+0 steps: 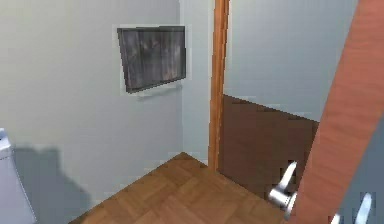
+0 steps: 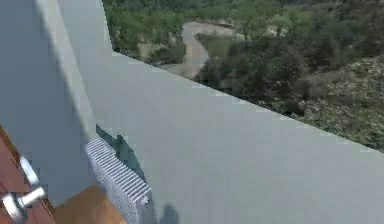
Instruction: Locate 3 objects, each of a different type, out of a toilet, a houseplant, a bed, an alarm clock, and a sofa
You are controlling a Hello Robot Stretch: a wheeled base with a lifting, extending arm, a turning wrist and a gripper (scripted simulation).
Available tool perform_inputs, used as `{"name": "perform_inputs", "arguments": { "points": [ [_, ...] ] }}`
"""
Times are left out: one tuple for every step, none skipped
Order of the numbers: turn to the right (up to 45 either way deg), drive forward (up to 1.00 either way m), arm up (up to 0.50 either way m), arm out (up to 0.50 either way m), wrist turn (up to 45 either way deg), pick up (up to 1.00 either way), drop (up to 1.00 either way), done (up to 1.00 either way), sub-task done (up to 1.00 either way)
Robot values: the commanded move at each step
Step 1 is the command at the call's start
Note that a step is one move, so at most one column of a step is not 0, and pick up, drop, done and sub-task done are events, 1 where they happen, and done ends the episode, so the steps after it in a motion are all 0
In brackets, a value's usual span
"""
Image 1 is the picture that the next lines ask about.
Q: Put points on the reddish brown room door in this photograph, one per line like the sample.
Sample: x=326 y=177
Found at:
x=340 y=126

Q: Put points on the dark grey framed wall picture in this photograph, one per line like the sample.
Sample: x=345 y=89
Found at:
x=151 y=57

